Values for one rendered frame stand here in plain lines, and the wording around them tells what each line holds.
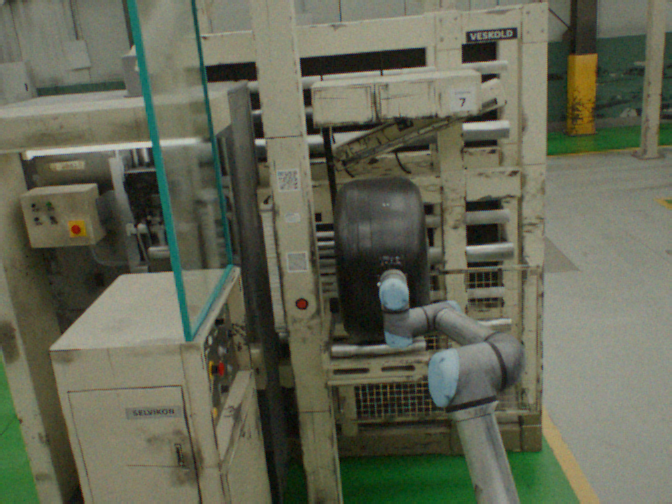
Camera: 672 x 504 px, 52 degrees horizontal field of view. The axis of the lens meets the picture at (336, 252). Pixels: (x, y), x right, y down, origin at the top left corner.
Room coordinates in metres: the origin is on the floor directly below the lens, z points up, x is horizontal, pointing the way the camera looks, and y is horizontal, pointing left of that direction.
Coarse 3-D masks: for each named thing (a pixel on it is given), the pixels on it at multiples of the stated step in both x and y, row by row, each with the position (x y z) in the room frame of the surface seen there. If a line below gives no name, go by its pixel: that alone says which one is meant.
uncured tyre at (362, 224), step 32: (352, 192) 2.24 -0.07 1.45; (384, 192) 2.22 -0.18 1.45; (416, 192) 2.25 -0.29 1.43; (352, 224) 2.12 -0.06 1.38; (384, 224) 2.11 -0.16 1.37; (416, 224) 2.11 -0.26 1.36; (352, 256) 2.07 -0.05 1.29; (416, 256) 2.05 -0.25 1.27; (352, 288) 2.05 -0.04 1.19; (416, 288) 2.04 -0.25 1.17; (352, 320) 2.08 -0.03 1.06
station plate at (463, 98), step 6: (450, 90) 2.48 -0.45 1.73; (456, 90) 2.48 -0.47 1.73; (462, 90) 2.47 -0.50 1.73; (468, 90) 2.47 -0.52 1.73; (474, 90) 2.47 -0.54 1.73; (450, 96) 2.48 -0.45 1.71; (456, 96) 2.48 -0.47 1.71; (462, 96) 2.47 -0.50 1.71; (468, 96) 2.47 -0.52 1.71; (474, 96) 2.47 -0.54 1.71; (450, 102) 2.48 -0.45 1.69; (456, 102) 2.48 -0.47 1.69; (462, 102) 2.47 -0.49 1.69; (468, 102) 2.47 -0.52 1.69; (474, 102) 2.47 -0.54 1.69; (450, 108) 2.48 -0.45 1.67; (456, 108) 2.48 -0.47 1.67; (462, 108) 2.47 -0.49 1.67; (468, 108) 2.47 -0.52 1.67; (474, 108) 2.47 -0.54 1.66
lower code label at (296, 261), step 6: (288, 252) 2.26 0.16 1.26; (294, 252) 2.26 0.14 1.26; (300, 252) 2.26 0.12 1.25; (306, 252) 2.26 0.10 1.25; (288, 258) 2.26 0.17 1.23; (294, 258) 2.26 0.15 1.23; (300, 258) 2.26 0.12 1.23; (306, 258) 2.26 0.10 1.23; (288, 264) 2.26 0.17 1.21; (294, 264) 2.26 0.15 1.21; (300, 264) 2.26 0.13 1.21; (306, 264) 2.26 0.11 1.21; (288, 270) 2.26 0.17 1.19; (294, 270) 2.26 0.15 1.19; (300, 270) 2.26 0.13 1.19; (306, 270) 2.26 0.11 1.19
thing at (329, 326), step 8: (328, 304) 2.50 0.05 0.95; (328, 312) 2.42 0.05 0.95; (328, 320) 2.35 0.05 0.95; (328, 328) 2.28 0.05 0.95; (328, 336) 2.22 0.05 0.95; (320, 344) 2.16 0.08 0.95; (328, 344) 2.17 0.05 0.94; (320, 352) 2.15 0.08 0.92; (328, 352) 2.15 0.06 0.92; (328, 360) 2.14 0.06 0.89; (328, 368) 2.14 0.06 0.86
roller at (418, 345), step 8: (336, 344) 2.20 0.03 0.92; (344, 344) 2.19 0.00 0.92; (352, 344) 2.19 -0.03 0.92; (360, 344) 2.18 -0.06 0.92; (368, 344) 2.18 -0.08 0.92; (376, 344) 2.18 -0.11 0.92; (384, 344) 2.17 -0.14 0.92; (416, 344) 2.16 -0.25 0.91; (424, 344) 2.16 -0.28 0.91; (336, 352) 2.18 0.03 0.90; (344, 352) 2.17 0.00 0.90; (352, 352) 2.17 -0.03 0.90; (360, 352) 2.17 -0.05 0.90; (368, 352) 2.17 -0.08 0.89; (376, 352) 2.17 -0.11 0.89; (384, 352) 2.17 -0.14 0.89; (392, 352) 2.17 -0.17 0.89; (400, 352) 2.17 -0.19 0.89
